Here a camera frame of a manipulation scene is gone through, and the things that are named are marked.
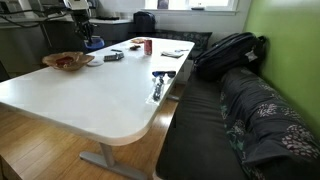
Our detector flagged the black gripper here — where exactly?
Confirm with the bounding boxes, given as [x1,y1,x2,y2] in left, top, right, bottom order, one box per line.
[73,10,95,43]

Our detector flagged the black backpack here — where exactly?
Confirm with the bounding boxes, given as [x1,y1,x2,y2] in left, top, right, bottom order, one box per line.
[193,31,268,82]

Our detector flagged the white framed window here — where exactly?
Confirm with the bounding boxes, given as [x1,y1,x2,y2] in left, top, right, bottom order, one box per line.
[143,0,240,14]

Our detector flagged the white round disc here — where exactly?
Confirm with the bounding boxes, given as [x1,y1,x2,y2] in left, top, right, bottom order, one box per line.
[86,56,105,68]

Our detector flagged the dark bench seat cushion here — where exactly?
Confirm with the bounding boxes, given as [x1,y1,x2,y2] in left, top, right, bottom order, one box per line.
[155,71,249,180]

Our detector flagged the grey table leg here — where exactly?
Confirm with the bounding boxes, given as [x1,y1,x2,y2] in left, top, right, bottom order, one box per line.
[79,142,148,180]

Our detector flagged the black sunglasses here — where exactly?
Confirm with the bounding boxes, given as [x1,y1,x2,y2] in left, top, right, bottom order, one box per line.
[151,70,177,80]

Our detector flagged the long dark floral cushion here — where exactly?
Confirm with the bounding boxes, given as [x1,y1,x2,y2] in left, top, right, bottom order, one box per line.
[218,66,320,180]

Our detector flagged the short dark floral cushion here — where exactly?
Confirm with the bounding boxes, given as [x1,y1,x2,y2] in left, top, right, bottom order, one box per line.
[155,29,213,61]

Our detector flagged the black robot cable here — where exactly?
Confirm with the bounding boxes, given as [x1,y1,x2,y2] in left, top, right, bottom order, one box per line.
[0,7,69,29]

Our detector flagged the white paper sheet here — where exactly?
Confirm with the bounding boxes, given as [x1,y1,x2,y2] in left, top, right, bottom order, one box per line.
[160,50,185,60]

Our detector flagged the clear plastic bag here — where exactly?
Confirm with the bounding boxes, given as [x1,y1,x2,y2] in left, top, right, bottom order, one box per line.
[145,75,172,106]

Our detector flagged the grey calculator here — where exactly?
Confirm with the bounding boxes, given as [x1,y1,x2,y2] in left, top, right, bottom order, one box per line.
[103,51,125,63]

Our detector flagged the brown paper packet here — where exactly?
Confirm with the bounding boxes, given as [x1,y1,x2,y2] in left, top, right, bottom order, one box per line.
[130,37,147,45]

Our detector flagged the red soda can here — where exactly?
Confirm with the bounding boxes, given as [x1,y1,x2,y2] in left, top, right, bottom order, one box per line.
[143,38,154,56]

